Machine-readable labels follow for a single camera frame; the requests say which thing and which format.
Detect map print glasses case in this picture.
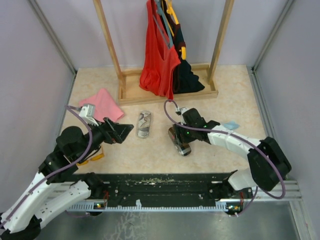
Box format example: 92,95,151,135
136,110,152,139

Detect grey clothes hanger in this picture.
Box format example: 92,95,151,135
151,0,174,49

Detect dark navy garment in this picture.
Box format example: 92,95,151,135
172,14,206,95

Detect yellow clothes hanger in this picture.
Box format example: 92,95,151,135
161,0,187,60

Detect brown plaid glasses case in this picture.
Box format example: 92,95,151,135
168,126,192,156

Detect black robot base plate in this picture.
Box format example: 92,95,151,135
95,173,253,208

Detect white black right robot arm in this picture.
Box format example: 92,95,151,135
173,107,292,198

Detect red tank top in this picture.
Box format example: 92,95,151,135
139,0,181,100

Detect small light blue cloth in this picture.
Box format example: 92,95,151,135
222,121,240,131

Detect yellow sunglasses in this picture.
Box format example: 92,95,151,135
77,146,105,166

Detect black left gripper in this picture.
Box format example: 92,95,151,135
76,116,134,162

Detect pink folded t-shirt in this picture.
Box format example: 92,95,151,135
78,88,125,122

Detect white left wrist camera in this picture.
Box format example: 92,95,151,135
79,103,98,126

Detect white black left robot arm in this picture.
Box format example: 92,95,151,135
0,118,134,240

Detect wooden clothes rack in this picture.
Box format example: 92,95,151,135
93,0,234,105

